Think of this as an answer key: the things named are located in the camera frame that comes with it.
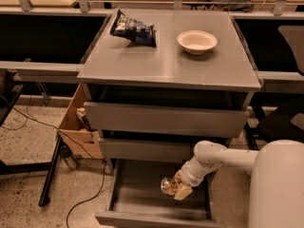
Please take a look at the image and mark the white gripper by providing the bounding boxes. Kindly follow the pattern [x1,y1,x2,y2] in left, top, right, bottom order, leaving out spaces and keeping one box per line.
[174,161,203,200]

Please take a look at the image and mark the metal bottle on floor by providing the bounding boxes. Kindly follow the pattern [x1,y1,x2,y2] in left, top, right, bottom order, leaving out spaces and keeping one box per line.
[60,145,79,170]

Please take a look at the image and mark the black table leg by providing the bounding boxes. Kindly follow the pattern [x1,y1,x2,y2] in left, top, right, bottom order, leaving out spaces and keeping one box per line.
[38,137,63,207]

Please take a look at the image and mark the white bowl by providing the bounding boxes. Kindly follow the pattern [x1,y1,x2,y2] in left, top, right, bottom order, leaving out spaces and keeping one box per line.
[178,30,218,55]

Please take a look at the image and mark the black floor cable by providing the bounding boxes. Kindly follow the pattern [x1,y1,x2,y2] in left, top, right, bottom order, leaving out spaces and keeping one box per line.
[0,93,107,228]

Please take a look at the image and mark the grey open bottom drawer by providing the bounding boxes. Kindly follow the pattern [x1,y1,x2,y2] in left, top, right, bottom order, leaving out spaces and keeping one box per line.
[96,160,226,228]

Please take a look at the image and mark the cardboard box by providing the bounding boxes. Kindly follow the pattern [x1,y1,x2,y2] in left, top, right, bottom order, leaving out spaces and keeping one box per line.
[59,85,103,159]

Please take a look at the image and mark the blue chip bag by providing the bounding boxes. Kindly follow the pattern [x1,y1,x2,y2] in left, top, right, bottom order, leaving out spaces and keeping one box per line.
[109,9,156,48]

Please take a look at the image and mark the grey middle drawer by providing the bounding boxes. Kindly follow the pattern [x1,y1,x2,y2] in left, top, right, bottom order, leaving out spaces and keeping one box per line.
[98,138,231,166]

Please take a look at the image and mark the black office chair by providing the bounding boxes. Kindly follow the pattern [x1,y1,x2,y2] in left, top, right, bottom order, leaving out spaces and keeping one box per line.
[242,21,304,149]

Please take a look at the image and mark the grey top drawer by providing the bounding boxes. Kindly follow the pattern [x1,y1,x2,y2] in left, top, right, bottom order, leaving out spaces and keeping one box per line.
[84,102,249,138]

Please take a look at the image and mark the grey drawer cabinet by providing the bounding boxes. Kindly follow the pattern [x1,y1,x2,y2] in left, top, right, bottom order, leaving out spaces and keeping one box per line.
[77,8,262,176]

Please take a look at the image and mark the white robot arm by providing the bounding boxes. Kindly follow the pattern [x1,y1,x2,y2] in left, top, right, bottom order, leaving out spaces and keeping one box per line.
[174,140,304,228]

